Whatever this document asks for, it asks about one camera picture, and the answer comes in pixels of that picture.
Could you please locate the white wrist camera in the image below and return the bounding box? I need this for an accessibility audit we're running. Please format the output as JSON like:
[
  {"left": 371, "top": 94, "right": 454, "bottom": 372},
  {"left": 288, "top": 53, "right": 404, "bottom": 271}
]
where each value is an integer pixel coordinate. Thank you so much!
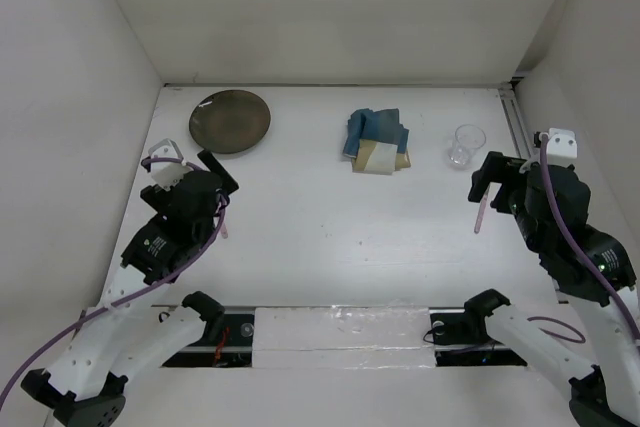
[
  {"left": 148, "top": 138, "right": 189, "bottom": 190},
  {"left": 534, "top": 128, "right": 578, "bottom": 167}
]

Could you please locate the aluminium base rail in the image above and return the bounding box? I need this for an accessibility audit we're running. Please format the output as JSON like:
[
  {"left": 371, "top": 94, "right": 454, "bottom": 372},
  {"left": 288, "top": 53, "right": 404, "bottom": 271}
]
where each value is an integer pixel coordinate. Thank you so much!
[{"left": 165, "top": 306, "right": 524, "bottom": 370}]

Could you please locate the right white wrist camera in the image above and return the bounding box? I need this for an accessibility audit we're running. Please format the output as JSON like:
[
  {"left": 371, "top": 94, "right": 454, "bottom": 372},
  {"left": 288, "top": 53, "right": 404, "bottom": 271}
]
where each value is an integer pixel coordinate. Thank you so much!
[{"left": 534, "top": 128, "right": 578, "bottom": 167}]

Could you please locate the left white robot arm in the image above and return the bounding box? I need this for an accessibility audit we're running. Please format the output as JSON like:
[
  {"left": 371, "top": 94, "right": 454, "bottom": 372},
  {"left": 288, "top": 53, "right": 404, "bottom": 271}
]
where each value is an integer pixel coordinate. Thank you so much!
[{"left": 12, "top": 142, "right": 238, "bottom": 426}]

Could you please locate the clear drinking glass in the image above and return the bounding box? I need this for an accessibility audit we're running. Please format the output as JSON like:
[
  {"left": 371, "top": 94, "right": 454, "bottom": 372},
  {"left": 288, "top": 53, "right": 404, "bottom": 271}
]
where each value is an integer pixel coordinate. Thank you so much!
[{"left": 448, "top": 124, "right": 486, "bottom": 168}]

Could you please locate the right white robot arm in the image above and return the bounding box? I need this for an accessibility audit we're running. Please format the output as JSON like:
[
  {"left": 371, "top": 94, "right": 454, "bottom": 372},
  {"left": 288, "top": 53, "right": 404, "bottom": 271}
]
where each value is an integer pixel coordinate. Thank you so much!
[{"left": 462, "top": 152, "right": 639, "bottom": 426}]

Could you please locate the dark brown ceramic plate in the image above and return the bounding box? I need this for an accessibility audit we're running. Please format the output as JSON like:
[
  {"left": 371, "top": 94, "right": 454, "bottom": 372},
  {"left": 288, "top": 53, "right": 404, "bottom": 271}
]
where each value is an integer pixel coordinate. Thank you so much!
[{"left": 188, "top": 89, "right": 271, "bottom": 154}]

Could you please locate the aluminium side rail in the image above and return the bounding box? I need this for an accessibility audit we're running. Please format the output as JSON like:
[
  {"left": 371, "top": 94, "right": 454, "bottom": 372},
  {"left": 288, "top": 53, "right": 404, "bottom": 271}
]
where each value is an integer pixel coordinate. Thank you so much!
[{"left": 498, "top": 82, "right": 534, "bottom": 158}]

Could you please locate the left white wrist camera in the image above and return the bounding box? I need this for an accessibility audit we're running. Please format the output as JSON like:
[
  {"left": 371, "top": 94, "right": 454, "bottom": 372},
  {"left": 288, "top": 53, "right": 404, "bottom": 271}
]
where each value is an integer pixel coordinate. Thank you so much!
[{"left": 148, "top": 138, "right": 189, "bottom": 190}]

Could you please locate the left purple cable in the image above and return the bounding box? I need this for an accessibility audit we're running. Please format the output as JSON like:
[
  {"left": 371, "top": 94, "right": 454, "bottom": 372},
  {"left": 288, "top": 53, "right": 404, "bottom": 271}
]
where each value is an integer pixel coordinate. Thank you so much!
[{"left": 0, "top": 154, "right": 232, "bottom": 396}]

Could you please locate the blue and beige placemat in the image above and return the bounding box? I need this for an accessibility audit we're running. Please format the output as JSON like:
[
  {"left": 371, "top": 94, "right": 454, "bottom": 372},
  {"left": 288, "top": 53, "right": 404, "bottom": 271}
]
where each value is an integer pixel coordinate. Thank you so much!
[{"left": 342, "top": 108, "right": 411, "bottom": 175}]

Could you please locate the pink handled knife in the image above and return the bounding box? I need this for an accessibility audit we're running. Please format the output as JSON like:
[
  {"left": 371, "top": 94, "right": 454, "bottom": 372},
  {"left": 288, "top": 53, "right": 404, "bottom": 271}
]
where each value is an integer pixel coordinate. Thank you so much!
[{"left": 474, "top": 187, "right": 489, "bottom": 235}]

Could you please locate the pink handled fork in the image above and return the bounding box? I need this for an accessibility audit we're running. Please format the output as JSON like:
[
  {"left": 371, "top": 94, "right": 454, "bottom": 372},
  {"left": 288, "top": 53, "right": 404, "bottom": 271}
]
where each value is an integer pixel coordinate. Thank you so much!
[{"left": 218, "top": 211, "right": 228, "bottom": 239}]

